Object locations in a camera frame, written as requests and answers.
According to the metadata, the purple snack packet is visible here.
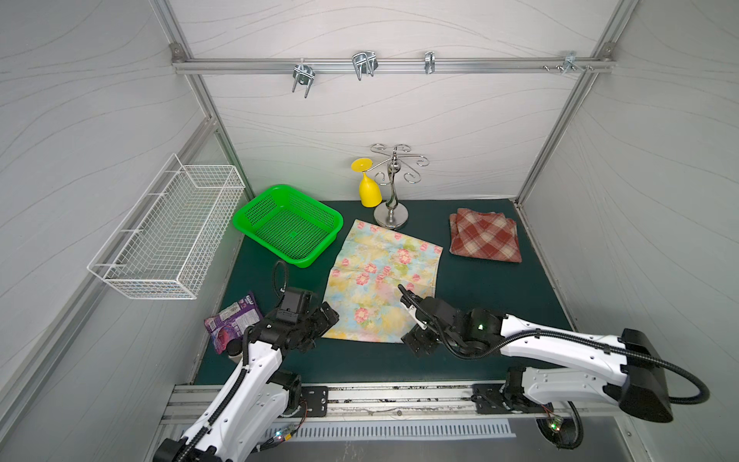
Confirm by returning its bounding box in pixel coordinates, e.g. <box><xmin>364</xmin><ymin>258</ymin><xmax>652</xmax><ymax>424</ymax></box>
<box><xmin>203</xmin><ymin>292</ymin><xmax>263</xmax><ymax>355</ymax></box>

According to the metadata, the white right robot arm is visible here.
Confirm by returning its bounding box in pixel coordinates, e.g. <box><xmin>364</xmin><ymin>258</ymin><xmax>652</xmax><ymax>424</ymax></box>
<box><xmin>400</xmin><ymin>292</ymin><xmax>673</xmax><ymax>424</ymax></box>

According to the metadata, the chrome cup holder stand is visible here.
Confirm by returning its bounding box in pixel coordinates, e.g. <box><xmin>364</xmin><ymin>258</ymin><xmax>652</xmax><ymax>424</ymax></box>
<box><xmin>369</xmin><ymin>144</ymin><xmax>430</xmax><ymax>230</ymax></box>

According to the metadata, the metal hook clamp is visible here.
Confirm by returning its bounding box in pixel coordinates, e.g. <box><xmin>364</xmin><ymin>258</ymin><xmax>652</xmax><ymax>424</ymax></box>
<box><xmin>425</xmin><ymin>51</ymin><xmax>436</xmax><ymax>75</ymax></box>

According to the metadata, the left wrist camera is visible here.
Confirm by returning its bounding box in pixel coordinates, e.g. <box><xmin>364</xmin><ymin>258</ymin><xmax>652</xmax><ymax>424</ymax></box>
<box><xmin>276</xmin><ymin>288</ymin><xmax>313</xmax><ymax>323</ymax></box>

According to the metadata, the green plastic basket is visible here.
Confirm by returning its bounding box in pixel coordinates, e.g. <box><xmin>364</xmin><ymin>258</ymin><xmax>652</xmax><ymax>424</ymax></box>
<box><xmin>233</xmin><ymin>185</ymin><xmax>344</xmax><ymax>269</ymax></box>

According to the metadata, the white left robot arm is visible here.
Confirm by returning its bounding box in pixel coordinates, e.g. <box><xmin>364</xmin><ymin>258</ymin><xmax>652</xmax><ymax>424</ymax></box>
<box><xmin>153</xmin><ymin>302</ymin><xmax>340</xmax><ymax>461</ymax></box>

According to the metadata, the aluminium crossbar rail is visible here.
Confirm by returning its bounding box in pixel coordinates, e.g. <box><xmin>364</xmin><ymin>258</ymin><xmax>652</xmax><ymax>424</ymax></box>
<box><xmin>172</xmin><ymin>55</ymin><xmax>617</xmax><ymax>75</ymax></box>

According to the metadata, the white vent strip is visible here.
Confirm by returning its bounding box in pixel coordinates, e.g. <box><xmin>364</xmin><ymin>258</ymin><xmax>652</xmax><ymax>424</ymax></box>
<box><xmin>291</xmin><ymin>419</ymin><xmax>516</xmax><ymax>443</ymax></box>

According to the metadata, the pastel floral skirt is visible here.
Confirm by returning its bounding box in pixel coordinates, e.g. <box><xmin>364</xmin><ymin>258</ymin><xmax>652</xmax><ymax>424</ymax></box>
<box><xmin>323</xmin><ymin>219</ymin><xmax>443</xmax><ymax>344</ymax></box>

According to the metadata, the metal u-bolt clamp left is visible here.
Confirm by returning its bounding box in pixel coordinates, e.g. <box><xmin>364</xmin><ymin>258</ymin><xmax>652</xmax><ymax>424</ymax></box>
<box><xmin>292</xmin><ymin>64</ymin><xmax>316</xmax><ymax>98</ymax></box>

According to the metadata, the yellow plastic goblet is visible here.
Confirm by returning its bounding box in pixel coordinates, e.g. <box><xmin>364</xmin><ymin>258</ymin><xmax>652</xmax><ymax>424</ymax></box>
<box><xmin>351</xmin><ymin>158</ymin><xmax>382</xmax><ymax>208</ymax></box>

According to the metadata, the metal bracket right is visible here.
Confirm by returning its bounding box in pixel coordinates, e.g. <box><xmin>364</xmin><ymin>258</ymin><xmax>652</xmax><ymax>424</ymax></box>
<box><xmin>542</xmin><ymin>51</ymin><xmax>595</xmax><ymax>75</ymax></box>

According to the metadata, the white wire basket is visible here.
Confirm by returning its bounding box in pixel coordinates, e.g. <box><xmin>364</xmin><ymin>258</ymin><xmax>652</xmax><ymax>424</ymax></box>
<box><xmin>88</xmin><ymin>154</ymin><xmax>244</xmax><ymax>300</ymax></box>

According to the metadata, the metal u-bolt clamp middle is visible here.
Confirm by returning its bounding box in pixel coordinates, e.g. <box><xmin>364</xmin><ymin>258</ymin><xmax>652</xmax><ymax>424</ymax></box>
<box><xmin>351</xmin><ymin>51</ymin><xmax>378</xmax><ymax>81</ymax></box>

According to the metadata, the metal u-bolt clamp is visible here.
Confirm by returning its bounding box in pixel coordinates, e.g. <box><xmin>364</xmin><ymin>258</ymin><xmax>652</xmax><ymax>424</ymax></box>
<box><xmin>292</xmin><ymin>64</ymin><xmax>316</xmax><ymax>98</ymax></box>
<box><xmin>351</xmin><ymin>51</ymin><xmax>378</xmax><ymax>81</ymax></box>

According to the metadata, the red plaid skirt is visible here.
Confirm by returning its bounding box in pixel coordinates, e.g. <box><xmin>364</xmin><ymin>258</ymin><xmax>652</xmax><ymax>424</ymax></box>
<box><xmin>450</xmin><ymin>208</ymin><xmax>523</xmax><ymax>264</ymax></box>

